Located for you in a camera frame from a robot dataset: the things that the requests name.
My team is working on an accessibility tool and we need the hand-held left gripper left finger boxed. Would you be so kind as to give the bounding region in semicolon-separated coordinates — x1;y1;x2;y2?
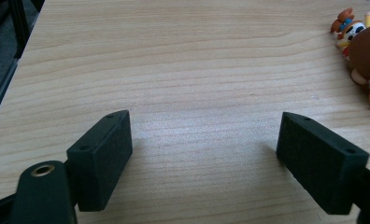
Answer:
65;109;134;213

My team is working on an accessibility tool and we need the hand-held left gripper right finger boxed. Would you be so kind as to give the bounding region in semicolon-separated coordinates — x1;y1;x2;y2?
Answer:
276;111;370;216

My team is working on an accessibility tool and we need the brown round toy figure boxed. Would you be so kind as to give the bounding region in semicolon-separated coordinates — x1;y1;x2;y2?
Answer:
347;24;370;112

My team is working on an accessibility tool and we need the small orange white toy figure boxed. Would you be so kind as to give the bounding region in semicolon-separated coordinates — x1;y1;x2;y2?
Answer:
330;7;370;60

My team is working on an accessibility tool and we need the black metal frame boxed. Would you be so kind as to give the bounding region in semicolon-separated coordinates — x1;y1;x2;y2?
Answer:
0;0;46;135

